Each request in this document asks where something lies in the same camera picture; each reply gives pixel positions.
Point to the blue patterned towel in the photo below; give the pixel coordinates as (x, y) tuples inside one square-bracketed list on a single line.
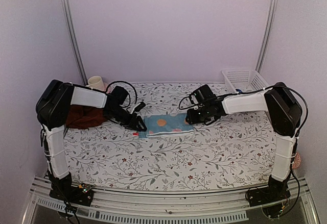
[(168, 125)]

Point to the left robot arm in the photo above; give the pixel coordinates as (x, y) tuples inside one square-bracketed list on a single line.
[(52, 110)]

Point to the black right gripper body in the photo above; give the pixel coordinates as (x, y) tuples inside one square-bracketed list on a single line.
[(203, 117)]

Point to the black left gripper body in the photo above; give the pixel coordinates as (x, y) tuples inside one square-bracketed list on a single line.
[(117, 114)]

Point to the pink object at right edge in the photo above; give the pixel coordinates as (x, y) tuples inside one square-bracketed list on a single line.
[(297, 161)]

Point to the aluminium frame post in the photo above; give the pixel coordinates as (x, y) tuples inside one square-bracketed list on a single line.
[(73, 38), (266, 36)]

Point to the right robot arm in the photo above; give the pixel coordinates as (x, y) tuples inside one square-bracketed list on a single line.
[(284, 112)]

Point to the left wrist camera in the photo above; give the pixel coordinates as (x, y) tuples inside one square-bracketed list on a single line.
[(138, 107)]

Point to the front aluminium rail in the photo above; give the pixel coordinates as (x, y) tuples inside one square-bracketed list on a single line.
[(127, 206)]

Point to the right aluminium frame post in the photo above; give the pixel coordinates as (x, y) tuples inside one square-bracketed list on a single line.
[(266, 36)]

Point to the cream ribbed mug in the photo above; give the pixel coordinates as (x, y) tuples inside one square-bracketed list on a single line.
[(96, 82)]

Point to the pink saucer plate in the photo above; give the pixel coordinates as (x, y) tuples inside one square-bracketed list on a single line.
[(107, 89)]

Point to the white plastic basket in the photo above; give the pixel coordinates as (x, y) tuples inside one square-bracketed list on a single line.
[(245, 80)]

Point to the left aluminium frame post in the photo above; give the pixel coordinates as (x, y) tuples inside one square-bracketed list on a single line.
[(73, 38)]

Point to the dark red towel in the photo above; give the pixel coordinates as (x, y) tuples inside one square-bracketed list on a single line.
[(84, 117)]

